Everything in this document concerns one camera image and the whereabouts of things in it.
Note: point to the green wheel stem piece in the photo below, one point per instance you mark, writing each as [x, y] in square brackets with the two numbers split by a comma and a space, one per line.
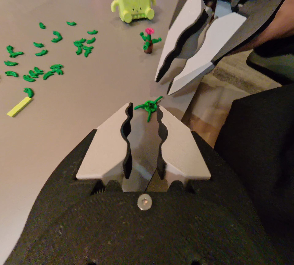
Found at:
[150, 106]

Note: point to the person's black jacket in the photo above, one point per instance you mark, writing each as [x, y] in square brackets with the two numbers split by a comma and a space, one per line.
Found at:
[257, 143]

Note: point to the lime green toy pot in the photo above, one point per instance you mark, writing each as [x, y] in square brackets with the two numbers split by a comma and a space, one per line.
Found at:
[133, 0]

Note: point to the person's right hand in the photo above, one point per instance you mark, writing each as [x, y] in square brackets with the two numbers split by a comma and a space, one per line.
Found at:
[280, 26]

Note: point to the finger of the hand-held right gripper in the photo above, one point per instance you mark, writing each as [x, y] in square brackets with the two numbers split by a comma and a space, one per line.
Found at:
[183, 21]
[218, 39]

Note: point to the small brick flower plant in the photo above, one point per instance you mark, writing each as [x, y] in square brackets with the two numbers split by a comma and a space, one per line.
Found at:
[148, 47]

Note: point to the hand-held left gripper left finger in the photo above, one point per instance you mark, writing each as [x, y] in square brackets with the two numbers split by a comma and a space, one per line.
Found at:
[103, 154]

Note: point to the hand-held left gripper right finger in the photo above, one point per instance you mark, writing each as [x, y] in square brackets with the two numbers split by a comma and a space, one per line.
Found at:
[186, 154]

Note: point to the scattered green leaf pieces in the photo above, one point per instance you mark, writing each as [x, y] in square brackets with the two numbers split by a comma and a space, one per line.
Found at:
[10, 63]

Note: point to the yellow flat brick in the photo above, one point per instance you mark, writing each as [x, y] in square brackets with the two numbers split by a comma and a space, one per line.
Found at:
[19, 107]

